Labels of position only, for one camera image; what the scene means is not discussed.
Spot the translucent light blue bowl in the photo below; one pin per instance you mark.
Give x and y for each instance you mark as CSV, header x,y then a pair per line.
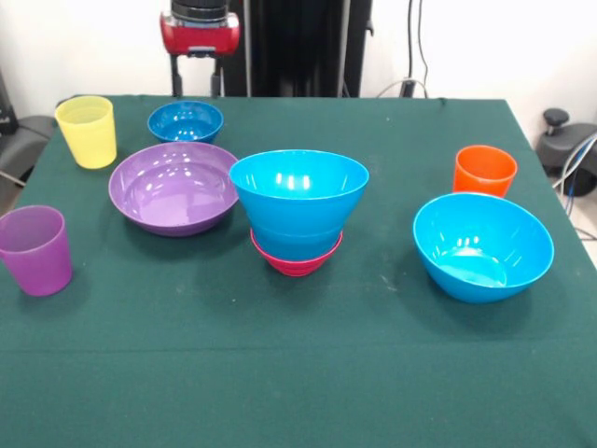
x,y
298,245

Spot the small dark blue bowl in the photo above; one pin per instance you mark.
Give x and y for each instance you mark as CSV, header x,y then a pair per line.
x,y
185,123

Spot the wide purple bowl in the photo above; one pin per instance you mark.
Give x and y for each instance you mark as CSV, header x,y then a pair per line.
x,y
168,196

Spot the dark green tablecloth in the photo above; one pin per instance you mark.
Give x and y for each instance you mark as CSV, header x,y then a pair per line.
x,y
289,354

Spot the large blue bowl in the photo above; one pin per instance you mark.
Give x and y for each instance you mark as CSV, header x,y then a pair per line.
x,y
482,252
298,186

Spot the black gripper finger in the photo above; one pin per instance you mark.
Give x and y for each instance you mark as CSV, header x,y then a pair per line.
x,y
216,77
176,77

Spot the dark grey chair base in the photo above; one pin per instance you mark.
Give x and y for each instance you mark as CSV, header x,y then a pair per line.
x,y
564,149

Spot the grey padded chair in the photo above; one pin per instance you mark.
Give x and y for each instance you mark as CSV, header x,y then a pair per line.
x,y
21,140

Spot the black power plug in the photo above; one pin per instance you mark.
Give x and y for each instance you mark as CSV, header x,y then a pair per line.
x,y
409,88

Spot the orange cup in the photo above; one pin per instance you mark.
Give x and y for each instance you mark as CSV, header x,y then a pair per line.
x,y
485,175

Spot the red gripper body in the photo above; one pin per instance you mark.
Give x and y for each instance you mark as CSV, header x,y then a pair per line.
x,y
200,37

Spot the small red bowl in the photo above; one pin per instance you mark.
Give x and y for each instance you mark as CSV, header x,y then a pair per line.
x,y
294,266

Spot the yellow cup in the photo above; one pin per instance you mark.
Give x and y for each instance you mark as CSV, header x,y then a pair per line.
x,y
88,135

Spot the purple cup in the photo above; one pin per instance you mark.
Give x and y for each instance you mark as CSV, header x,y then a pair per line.
x,y
37,256

